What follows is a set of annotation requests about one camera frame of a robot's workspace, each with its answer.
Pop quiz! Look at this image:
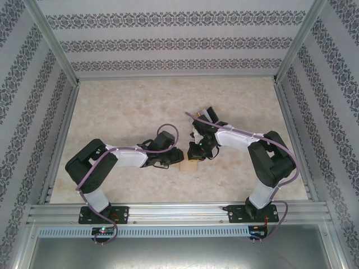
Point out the black card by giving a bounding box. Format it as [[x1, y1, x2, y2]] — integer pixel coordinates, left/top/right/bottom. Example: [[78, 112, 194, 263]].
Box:
[[206, 105, 221, 123]]

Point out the grey metal sheet panel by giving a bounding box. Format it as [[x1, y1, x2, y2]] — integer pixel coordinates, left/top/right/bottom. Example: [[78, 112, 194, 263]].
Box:
[[27, 224, 337, 269]]

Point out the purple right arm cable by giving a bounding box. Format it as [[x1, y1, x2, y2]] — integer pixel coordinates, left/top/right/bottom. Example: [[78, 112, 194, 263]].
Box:
[[185, 111, 300, 244]]

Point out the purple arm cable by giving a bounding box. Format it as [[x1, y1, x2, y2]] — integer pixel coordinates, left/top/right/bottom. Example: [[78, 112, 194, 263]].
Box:
[[76, 123, 180, 246], [185, 111, 300, 244]]

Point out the aluminium mounting rail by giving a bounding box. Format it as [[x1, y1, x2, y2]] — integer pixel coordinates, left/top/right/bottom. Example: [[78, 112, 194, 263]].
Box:
[[26, 202, 329, 225]]

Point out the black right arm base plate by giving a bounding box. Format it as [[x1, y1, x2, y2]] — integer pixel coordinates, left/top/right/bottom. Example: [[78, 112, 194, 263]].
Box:
[[227, 204, 280, 224]]

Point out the slotted grey cable duct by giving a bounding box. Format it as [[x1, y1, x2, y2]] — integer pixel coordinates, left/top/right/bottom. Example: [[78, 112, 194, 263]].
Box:
[[38, 226, 250, 238]]

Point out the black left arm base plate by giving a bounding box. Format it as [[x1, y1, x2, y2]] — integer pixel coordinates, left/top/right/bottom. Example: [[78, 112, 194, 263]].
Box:
[[78, 206, 130, 225]]

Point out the aluminium side rail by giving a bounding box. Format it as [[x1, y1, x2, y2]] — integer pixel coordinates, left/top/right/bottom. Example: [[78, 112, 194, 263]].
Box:
[[38, 81, 82, 205], [271, 78, 320, 202]]

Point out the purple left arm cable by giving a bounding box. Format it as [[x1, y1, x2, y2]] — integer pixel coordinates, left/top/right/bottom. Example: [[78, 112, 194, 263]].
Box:
[[76, 123, 180, 246]]

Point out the aluminium frame post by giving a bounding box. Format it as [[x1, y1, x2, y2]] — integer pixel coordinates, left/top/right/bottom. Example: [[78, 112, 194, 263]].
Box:
[[271, 0, 329, 85], [22, 0, 82, 86]]

